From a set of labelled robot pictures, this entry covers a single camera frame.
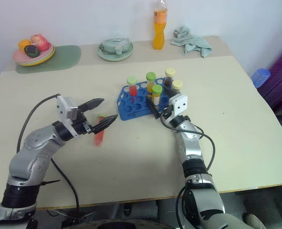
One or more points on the beige shoe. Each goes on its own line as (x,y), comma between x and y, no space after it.
(253,220)

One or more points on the dark avocado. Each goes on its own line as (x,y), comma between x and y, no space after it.
(31,50)

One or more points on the orange fruit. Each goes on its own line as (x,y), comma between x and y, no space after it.
(24,44)

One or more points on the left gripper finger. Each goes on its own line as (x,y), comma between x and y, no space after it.
(93,103)
(105,122)

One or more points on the red test tube green cap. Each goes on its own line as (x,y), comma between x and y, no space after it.
(132,88)
(99,134)

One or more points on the brown test tube yellow cap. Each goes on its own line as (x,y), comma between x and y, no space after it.
(178,86)
(170,76)

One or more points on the pink plate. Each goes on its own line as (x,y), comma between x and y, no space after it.
(20,57)

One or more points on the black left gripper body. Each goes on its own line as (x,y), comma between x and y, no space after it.
(82,124)

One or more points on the orange drink bottle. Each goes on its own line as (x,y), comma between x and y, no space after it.
(159,31)

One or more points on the green placemat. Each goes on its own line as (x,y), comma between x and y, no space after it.
(66,58)

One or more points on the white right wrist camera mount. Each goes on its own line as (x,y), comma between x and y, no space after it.
(180,103)

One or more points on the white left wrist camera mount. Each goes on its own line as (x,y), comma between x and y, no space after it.
(64,107)

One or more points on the yellow plate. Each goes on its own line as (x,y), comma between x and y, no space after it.
(45,60)

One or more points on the light green plate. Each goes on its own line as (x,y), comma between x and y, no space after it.
(112,57)

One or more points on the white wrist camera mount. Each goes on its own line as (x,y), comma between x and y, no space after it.
(64,107)
(180,103)

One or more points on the light green folded pouch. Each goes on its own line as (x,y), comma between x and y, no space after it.
(114,45)

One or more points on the blue test tube rack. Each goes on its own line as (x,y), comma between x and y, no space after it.
(131,108)

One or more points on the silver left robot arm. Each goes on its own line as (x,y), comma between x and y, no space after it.
(26,162)

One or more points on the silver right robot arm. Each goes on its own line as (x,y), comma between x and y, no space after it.
(191,148)

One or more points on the red apple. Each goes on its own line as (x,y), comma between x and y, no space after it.
(39,42)

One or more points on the yellow test tube green cap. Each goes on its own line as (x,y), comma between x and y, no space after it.
(151,80)
(157,94)

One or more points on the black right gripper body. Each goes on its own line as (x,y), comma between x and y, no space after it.
(167,112)

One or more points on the crumpled light green cloth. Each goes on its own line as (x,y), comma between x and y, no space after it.
(191,40)

